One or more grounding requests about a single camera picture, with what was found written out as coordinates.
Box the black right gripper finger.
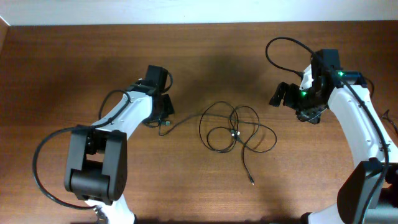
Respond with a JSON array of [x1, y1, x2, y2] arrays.
[[296, 108, 323, 124], [269, 82, 290, 107]]

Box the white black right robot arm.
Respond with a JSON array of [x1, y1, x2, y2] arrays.
[[269, 49, 397, 223]]

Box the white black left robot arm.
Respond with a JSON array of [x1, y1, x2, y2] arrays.
[[64, 65, 174, 223]]

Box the black USB-C cable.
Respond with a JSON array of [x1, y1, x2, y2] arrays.
[[229, 105, 277, 186]]

